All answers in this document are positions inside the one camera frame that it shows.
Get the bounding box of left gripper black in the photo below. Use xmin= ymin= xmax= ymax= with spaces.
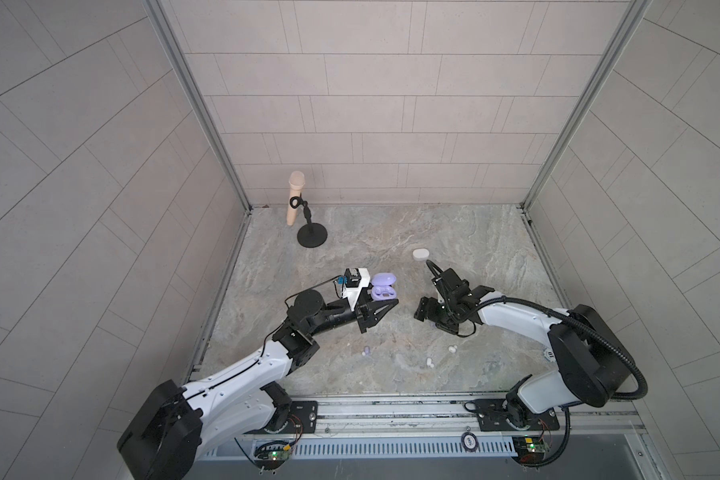
xmin=302 ymin=287 xmax=393 ymax=340

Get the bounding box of purple earbud charging case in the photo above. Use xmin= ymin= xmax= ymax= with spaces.
xmin=370 ymin=273 xmax=397 ymax=301

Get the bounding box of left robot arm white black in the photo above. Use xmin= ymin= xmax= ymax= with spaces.
xmin=117 ymin=289 xmax=399 ymax=479

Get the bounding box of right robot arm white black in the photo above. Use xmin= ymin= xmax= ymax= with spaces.
xmin=414 ymin=261 xmax=648 ymax=424

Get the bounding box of white earbud charging case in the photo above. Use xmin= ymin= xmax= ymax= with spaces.
xmin=412 ymin=248 xmax=430 ymax=261

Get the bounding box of beige microphone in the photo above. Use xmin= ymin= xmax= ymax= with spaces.
xmin=286 ymin=171 xmax=306 ymax=226

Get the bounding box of right circuit board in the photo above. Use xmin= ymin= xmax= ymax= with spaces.
xmin=512 ymin=436 xmax=548 ymax=465

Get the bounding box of circuit board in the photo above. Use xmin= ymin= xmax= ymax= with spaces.
xmin=512 ymin=436 xmax=548 ymax=465
xmin=254 ymin=440 xmax=293 ymax=462

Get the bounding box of left circuit board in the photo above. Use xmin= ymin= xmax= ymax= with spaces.
xmin=254 ymin=440 xmax=293 ymax=462

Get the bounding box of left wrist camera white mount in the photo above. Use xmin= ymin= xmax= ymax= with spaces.
xmin=339 ymin=268 xmax=370 ymax=310

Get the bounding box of aluminium rail frame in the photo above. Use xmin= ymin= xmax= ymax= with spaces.
xmin=195 ymin=394 xmax=644 ymax=469

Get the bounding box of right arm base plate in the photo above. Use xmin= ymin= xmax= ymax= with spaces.
xmin=464 ymin=398 xmax=560 ymax=432

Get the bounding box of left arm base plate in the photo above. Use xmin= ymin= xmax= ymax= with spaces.
xmin=257 ymin=401 xmax=319 ymax=435

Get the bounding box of black corrugated cable conduit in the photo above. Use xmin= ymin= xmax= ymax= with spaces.
xmin=425 ymin=259 xmax=649 ymax=468

